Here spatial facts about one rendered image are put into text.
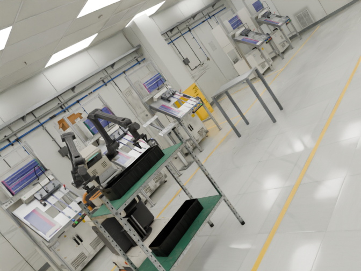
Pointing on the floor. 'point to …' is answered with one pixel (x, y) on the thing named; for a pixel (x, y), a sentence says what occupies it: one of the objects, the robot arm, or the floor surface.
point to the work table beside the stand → (253, 92)
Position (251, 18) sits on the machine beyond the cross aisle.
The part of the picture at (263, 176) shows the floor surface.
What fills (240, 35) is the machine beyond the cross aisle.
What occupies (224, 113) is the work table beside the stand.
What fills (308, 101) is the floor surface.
